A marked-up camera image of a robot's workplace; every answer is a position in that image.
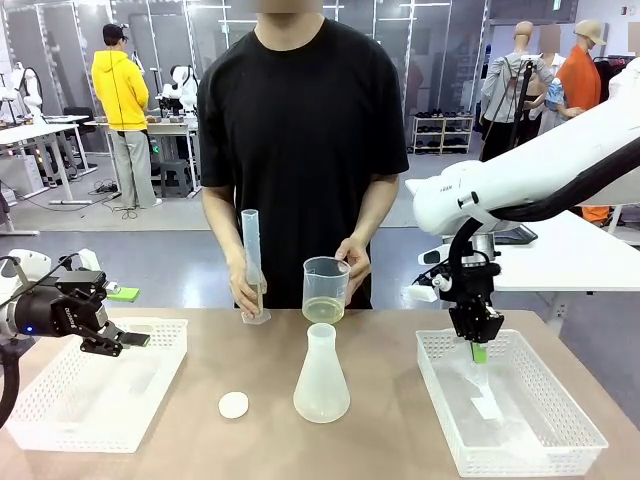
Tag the white perforated plastic tray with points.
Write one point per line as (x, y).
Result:
(440, 380)
(60, 432)

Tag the black tripod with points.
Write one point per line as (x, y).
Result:
(522, 95)

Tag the mannequin in orange jacket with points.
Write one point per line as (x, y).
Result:
(580, 80)

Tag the mannequin in grey shirt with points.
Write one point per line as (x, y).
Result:
(500, 90)

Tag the clear plastic graduated cylinder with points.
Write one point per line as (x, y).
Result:
(250, 235)

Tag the mannequin in orange trousers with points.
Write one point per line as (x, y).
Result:
(597, 214)

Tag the round white flask cap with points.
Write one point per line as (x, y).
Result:
(233, 405)

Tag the grey step stool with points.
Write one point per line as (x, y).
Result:
(176, 177)

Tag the person's right hand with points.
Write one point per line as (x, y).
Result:
(245, 285)

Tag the shoe rack with shoes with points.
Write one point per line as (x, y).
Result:
(442, 135)

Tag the white workbench with equipment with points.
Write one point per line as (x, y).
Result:
(165, 127)

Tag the black office chair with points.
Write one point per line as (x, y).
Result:
(80, 115)

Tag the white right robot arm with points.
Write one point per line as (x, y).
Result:
(525, 175)

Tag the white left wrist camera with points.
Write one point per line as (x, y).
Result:
(90, 260)

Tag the figure in blue floral dress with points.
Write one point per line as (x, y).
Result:
(555, 95)

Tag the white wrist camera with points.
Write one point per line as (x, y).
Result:
(422, 292)
(90, 260)

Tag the long white desk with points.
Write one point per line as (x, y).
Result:
(30, 131)

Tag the person's left hand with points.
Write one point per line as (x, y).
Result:
(360, 260)

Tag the translucent plastic conical flask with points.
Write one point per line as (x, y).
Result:
(321, 390)

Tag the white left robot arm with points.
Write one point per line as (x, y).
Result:
(30, 262)

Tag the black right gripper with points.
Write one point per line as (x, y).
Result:
(475, 290)

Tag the person's right forearm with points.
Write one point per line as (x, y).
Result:
(222, 225)

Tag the person in yellow hoodie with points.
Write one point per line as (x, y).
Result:
(117, 90)

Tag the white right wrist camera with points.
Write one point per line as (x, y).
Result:
(422, 292)

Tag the clear plastic funnel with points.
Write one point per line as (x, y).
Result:
(487, 407)

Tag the black flat tray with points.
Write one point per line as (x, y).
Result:
(520, 235)

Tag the person's left forearm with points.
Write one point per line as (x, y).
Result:
(375, 210)

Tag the clear plastic beaker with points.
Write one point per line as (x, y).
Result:
(325, 300)

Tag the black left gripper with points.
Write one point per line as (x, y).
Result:
(55, 310)

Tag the person in black t-shirt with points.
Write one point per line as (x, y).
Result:
(300, 125)

